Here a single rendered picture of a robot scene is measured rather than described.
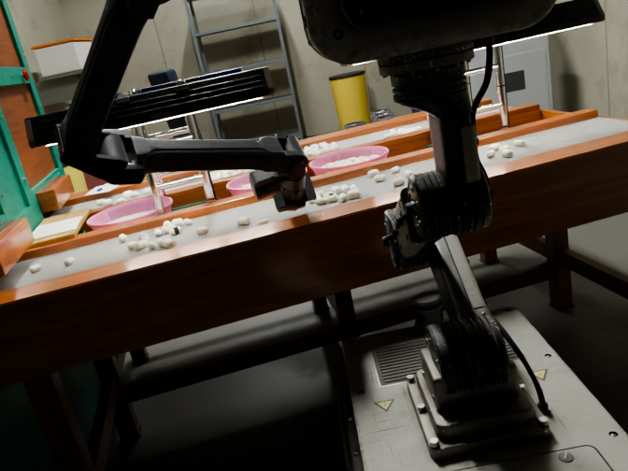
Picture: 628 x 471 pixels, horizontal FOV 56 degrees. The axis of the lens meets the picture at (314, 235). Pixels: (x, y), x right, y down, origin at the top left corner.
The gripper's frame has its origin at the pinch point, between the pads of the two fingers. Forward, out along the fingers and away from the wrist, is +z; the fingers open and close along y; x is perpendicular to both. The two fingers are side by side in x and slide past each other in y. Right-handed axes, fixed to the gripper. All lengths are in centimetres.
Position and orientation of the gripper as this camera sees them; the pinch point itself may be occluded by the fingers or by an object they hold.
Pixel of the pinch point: (292, 207)
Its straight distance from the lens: 152.2
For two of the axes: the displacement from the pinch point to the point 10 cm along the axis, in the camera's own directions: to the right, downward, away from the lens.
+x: 2.9, 8.8, -3.6
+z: -0.3, 3.9, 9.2
